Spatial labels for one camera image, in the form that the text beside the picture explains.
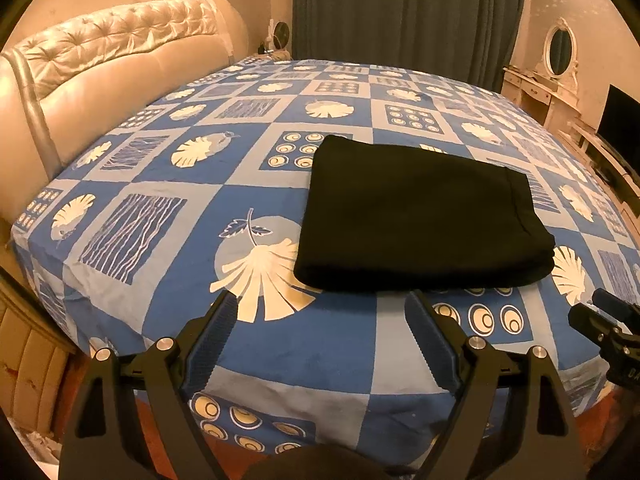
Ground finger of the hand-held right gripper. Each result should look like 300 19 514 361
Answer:
567 302 622 342
592 288 640 322

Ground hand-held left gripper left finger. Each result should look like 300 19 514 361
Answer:
59 291 240 480

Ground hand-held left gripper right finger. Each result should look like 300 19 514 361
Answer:
404 290 587 480

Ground black pants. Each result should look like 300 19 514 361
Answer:
293 135 556 293

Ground blue patterned bed sheet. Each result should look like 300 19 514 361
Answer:
11 57 640 471

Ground white television stand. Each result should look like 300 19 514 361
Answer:
570 120 640 201

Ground black flat television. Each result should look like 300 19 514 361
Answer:
597 85 640 163

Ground cream dressing table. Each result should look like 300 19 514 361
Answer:
501 65 581 131

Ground white oval vanity mirror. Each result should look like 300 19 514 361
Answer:
544 17 580 78

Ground beige tufted headboard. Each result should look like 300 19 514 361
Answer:
0 0 251 226

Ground small desk fan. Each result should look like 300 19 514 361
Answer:
265 19 291 56

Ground dark green curtain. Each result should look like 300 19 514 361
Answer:
291 0 528 93

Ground beige padded bed frame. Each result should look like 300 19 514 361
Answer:
0 285 71 436

